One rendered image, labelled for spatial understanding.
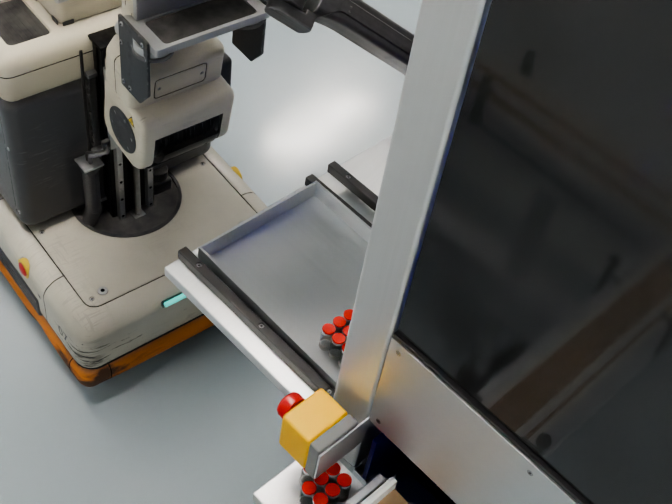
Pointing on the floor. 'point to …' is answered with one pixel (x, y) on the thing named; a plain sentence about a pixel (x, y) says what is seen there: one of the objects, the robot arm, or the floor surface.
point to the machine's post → (407, 196)
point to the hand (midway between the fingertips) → (460, 191)
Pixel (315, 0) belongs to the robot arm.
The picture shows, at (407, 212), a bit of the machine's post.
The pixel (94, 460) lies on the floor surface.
